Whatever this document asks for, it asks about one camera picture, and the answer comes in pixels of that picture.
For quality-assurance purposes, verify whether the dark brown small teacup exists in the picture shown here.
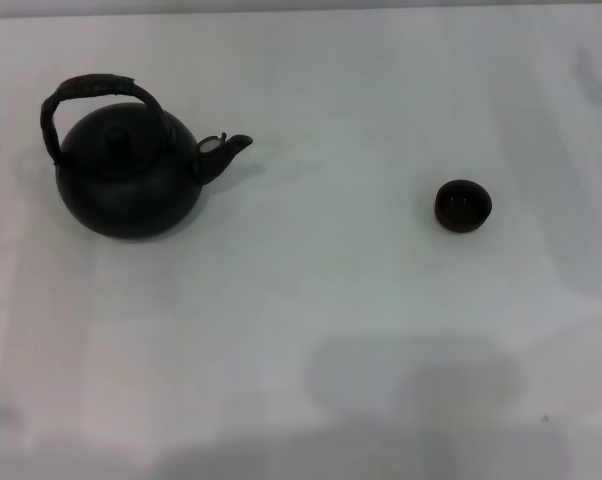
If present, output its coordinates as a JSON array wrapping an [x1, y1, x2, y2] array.
[[433, 179, 494, 233]]

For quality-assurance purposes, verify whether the black round teapot with handle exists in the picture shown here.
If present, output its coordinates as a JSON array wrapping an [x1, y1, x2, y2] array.
[[40, 72, 255, 240]]

